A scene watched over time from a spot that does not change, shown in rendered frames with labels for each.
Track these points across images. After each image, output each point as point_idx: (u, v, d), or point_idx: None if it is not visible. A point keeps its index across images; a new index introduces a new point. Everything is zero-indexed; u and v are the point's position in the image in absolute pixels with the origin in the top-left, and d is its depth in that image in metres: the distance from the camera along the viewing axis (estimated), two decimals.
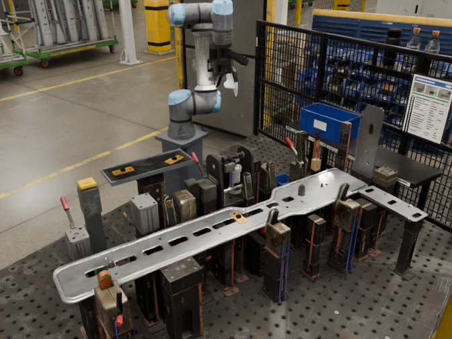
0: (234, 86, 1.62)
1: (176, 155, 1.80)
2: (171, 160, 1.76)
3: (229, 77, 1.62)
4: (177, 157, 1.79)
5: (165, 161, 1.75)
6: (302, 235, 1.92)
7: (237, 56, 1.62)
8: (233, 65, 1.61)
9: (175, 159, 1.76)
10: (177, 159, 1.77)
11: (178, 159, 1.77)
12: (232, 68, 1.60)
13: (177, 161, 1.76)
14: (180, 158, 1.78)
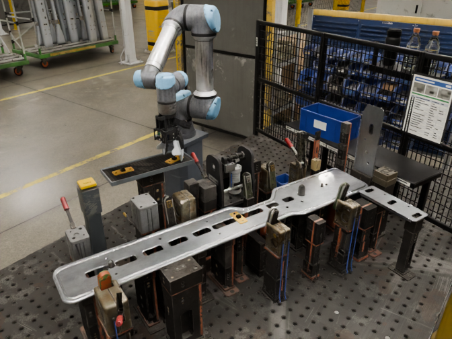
0: (180, 153, 1.71)
1: (176, 155, 1.80)
2: (171, 160, 1.76)
3: (175, 144, 1.69)
4: (177, 157, 1.79)
5: (165, 161, 1.75)
6: (302, 235, 1.92)
7: (181, 122, 1.70)
8: (180, 133, 1.69)
9: (175, 159, 1.76)
10: (177, 159, 1.77)
11: (178, 159, 1.77)
12: (179, 137, 1.68)
13: (177, 161, 1.76)
14: None
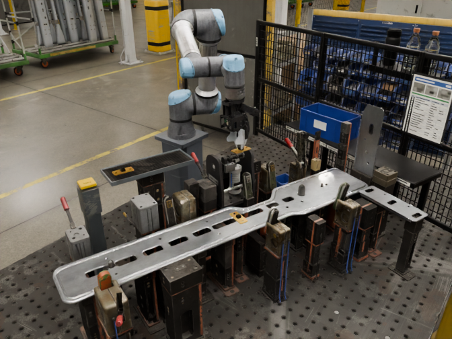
0: (243, 142, 1.60)
1: None
2: (238, 150, 1.63)
3: (241, 132, 1.58)
4: (244, 147, 1.66)
5: (231, 150, 1.63)
6: (302, 235, 1.92)
7: (249, 109, 1.57)
8: (248, 123, 1.56)
9: (241, 149, 1.64)
10: (243, 149, 1.64)
11: (245, 150, 1.64)
12: (247, 128, 1.56)
13: (243, 151, 1.63)
14: (247, 148, 1.65)
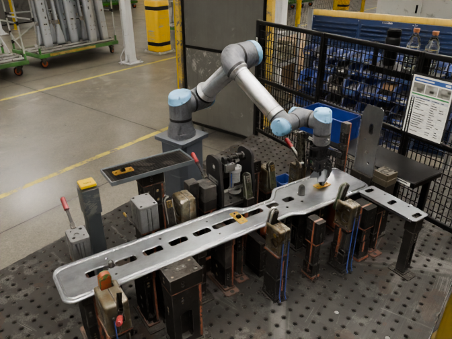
0: (325, 179, 1.84)
1: None
2: (319, 185, 1.88)
3: (323, 172, 1.81)
4: (325, 183, 1.90)
5: (313, 185, 1.88)
6: (302, 235, 1.92)
7: (333, 152, 1.79)
8: (331, 165, 1.79)
9: (322, 185, 1.88)
10: (324, 185, 1.88)
11: (325, 185, 1.87)
12: (329, 169, 1.79)
13: (324, 187, 1.87)
14: (327, 184, 1.88)
